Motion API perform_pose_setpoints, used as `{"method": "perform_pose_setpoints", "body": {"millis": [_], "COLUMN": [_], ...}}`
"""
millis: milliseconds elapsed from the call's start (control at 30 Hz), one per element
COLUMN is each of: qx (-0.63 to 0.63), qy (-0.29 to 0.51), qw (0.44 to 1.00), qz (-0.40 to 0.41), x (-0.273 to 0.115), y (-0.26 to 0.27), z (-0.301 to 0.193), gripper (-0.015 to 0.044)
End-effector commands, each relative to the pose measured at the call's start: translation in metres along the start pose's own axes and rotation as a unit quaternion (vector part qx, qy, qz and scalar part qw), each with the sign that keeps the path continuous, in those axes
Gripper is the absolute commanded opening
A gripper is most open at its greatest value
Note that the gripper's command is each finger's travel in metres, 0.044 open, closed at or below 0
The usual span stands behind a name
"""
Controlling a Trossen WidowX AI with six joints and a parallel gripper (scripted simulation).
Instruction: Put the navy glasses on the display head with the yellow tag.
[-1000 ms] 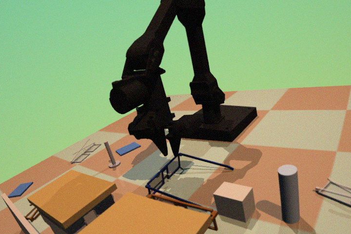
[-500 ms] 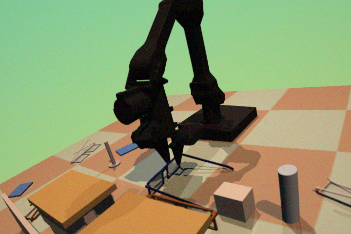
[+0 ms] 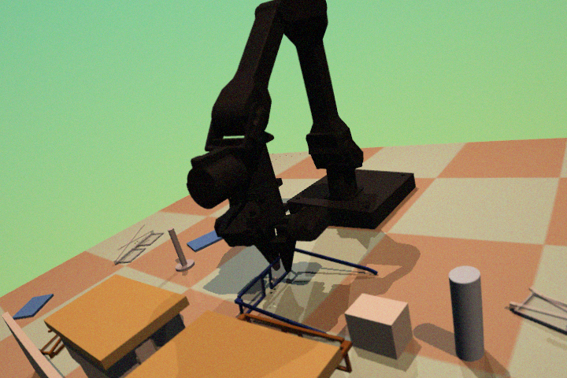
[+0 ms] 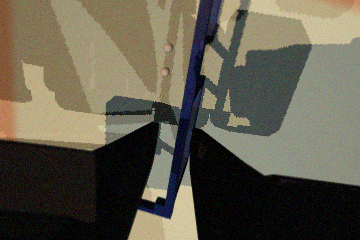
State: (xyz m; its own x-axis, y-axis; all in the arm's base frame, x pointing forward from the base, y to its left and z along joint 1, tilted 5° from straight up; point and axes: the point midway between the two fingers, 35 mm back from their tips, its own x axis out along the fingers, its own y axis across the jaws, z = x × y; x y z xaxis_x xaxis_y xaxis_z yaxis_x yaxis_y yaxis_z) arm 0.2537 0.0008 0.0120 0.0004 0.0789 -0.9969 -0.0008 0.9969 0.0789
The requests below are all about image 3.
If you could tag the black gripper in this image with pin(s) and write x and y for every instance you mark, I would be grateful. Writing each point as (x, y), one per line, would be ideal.
(304, 226)

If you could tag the navy rectangular glasses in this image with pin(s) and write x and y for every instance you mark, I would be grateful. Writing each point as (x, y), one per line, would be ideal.
(253, 294)

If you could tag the blue flat slab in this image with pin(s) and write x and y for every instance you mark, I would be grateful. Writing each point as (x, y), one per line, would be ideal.
(32, 307)
(204, 241)

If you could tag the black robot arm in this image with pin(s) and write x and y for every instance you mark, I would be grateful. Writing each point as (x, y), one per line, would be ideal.
(243, 108)

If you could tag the grey cylinder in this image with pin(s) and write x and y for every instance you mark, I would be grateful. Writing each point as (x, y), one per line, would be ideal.
(466, 301)

